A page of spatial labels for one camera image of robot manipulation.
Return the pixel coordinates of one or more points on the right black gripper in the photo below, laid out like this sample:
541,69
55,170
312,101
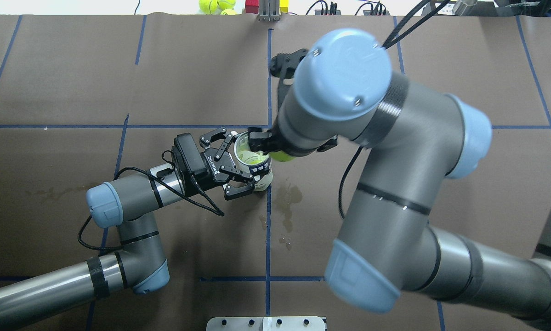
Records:
260,138

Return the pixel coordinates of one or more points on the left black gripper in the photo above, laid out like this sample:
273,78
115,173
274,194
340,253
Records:
214,167

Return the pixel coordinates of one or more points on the tennis ball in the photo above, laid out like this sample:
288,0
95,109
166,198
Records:
281,156
226,4
208,7
228,11
246,156

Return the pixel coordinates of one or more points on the tennis ball can holder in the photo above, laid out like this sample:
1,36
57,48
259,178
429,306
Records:
262,173

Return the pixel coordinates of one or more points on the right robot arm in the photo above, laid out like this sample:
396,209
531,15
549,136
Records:
344,86

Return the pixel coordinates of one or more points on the red cube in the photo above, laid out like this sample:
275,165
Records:
251,6

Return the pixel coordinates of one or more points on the yellow cube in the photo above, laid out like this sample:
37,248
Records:
284,6

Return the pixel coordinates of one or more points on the far electronics board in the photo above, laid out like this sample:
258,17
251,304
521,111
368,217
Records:
323,8

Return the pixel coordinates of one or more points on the electronics board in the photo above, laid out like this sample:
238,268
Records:
323,8
372,8

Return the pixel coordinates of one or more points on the near electronics board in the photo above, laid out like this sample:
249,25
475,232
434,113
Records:
372,8

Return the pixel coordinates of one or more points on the metal cup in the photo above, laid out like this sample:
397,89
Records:
463,7

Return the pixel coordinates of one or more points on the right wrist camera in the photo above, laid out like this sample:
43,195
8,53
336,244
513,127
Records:
284,65

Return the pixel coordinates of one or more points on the aluminium frame post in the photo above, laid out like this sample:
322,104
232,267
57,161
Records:
269,11

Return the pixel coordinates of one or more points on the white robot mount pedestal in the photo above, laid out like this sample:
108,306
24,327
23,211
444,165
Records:
267,323

